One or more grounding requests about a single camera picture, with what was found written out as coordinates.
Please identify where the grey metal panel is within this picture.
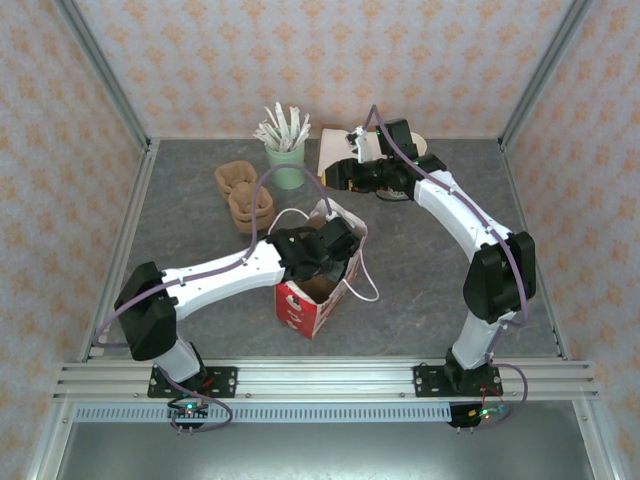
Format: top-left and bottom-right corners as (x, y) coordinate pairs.
(54, 422), (596, 480)

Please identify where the black printed paper cup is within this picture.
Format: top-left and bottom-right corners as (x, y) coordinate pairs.
(377, 185), (417, 203)

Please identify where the white napkin stack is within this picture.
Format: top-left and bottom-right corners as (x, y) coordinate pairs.
(319, 128), (361, 171)

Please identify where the slotted grey cable duct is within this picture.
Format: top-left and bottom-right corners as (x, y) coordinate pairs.
(74, 403), (454, 424)

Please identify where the aluminium frame post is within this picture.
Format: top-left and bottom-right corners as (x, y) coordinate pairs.
(52, 0), (153, 154)
(498, 0), (600, 151)

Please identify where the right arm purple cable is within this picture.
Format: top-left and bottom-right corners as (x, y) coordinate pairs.
(366, 104), (531, 431)

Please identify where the white paper-wrapped stick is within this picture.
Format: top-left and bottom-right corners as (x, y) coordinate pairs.
(252, 119), (284, 151)
(292, 113), (312, 150)
(285, 104), (301, 149)
(262, 105), (282, 144)
(272, 101), (289, 149)

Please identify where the aluminium table side rail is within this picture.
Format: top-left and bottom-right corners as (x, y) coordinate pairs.
(79, 139), (161, 361)
(499, 141), (570, 360)

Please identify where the small electronics board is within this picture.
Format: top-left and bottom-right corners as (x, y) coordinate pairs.
(167, 397), (211, 432)
(447, 399), (507, 430)

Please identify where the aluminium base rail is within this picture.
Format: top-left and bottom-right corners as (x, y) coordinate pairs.
(52, 357), (599, 401)

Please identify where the white red paper bag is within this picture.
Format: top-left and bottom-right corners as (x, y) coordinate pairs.
(268, 198), (380, 341)

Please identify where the mint green holder cup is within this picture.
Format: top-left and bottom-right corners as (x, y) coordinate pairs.
(264, 142), (307, 190)

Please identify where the aluminium frame leg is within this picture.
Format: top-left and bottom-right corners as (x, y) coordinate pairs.
(27, 399), (76, 480)
(572, 399), (619, 480)

